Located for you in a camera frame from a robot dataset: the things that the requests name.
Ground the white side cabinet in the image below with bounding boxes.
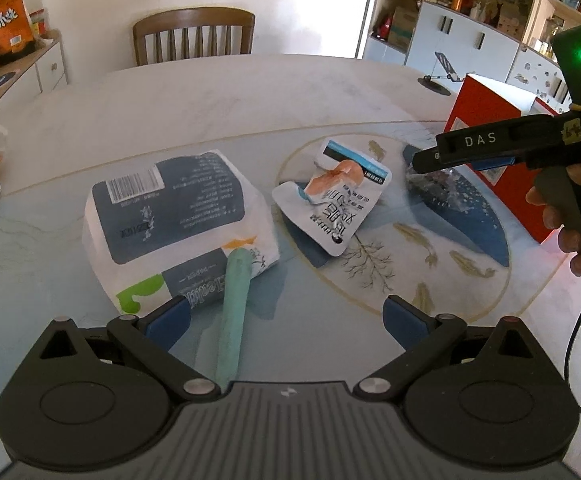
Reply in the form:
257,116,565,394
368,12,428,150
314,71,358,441
0,29,70,127

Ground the clear plastic wrapper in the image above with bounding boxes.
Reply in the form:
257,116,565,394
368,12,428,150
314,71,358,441
404,144,477,212

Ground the brown wooden chair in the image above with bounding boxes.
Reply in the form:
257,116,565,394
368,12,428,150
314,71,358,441
132,8,256,67

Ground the white marble desktop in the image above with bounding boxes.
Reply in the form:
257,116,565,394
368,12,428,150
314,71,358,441
0,52,581,480

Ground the black phone stand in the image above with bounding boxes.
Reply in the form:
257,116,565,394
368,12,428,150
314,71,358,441
416,51,464,96

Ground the green stick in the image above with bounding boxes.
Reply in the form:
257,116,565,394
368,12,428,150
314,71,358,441
215,248,254,384

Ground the white and wood shelf cabinet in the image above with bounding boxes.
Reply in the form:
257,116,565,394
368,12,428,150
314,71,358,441
361,0,581,112

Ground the person's right hand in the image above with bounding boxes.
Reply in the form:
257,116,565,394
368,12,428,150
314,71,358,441
526,154,581,283

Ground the red cardboard shoe box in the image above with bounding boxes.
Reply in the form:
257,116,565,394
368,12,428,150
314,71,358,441
443,73,572,244

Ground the white tissue pack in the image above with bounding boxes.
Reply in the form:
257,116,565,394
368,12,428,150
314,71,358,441
82,149,282,317

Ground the white sachet with orange print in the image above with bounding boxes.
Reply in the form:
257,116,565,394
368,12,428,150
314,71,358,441
272,137,394,257

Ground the cardboard box on shelf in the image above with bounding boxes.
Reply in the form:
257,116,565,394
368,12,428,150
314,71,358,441
387,6,419,52

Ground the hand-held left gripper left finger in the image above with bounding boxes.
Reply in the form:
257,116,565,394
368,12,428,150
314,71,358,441
20,295,222,402

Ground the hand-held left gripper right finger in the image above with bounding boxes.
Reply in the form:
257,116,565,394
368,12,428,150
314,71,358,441
353,295,553,402

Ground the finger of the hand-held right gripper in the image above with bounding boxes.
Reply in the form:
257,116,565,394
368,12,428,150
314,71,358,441
470,156,517,172
412,146,472,177

